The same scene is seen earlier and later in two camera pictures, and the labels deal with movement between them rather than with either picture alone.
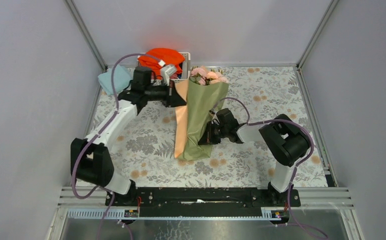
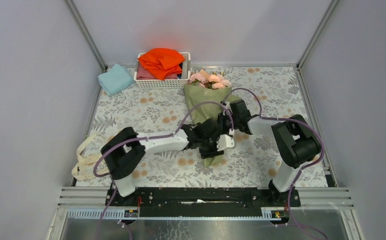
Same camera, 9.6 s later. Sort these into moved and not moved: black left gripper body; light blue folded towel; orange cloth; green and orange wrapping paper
Moved: green and orange wrapping paper; black left gripper body
Not moved: orange cloth; light blue folded towel
